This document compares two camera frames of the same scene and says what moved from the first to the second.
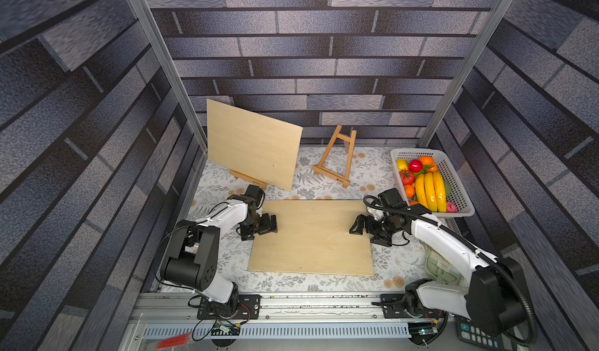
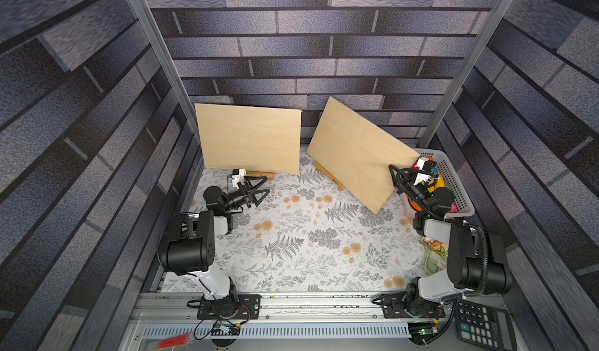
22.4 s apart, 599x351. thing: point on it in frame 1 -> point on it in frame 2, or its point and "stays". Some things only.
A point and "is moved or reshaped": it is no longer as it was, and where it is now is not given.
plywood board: x=313 y=236 -> x=356 y=155
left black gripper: x=268 y=226 -> x=246 y=196
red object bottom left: x=174 y=342 stays
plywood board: x=257 y=147 is moved or reshaped
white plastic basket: x=458 y=196 stays
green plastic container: x=441 y=271 stays
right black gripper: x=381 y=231 -> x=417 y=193
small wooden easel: x=252 y=181 is moved or reshaped
